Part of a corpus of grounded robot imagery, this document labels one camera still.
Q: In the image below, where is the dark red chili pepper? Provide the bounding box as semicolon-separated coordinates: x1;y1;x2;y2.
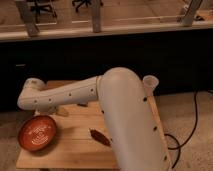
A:
90;129;111;147

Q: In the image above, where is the red ceramic bowl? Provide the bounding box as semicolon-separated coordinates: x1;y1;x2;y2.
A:
18;115;57;152

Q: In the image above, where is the left grey desk leg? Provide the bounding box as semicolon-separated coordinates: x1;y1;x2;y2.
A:
14;0;39;37

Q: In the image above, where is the black floor cable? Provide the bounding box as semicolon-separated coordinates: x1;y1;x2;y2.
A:
164;88;200;166

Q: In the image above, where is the right black office chair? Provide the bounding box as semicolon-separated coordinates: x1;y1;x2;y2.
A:
72;0;104;13

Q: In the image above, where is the left black office chair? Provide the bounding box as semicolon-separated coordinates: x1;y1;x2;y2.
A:
27;0;57;22

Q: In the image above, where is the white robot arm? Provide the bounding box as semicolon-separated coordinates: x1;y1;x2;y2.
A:
17;67;171;171

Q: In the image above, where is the black office chair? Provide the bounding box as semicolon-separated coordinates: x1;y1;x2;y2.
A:
72;0;104;13
27;0;57;22

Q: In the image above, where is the right grey desk leg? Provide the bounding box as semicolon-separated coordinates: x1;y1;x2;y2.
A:
181;0;203;27

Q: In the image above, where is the grey desk leg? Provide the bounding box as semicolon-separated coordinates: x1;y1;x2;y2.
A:
181;0;203;27
14;0;39;37
91;0;101;33

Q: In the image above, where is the clear plastic cup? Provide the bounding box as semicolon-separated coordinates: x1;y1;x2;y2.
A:
142;75;159;96

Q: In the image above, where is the middle grey desk leg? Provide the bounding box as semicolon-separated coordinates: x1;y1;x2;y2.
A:
91;0;101;33

